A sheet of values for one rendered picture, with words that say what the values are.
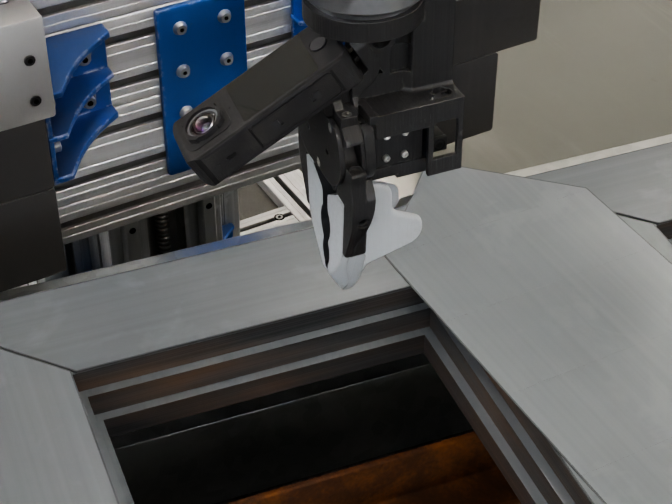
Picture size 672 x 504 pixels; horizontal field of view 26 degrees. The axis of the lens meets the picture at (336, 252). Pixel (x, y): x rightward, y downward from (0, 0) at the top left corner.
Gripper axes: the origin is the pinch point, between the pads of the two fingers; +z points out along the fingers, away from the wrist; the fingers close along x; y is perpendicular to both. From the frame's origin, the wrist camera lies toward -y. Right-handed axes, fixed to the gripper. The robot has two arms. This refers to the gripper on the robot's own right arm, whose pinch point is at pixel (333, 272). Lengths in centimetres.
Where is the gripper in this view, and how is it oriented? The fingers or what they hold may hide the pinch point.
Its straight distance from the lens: 95.2
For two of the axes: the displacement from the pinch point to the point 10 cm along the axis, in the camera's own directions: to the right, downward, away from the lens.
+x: -3.8, -5.7, 7.3
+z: 0.1, 7.9, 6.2
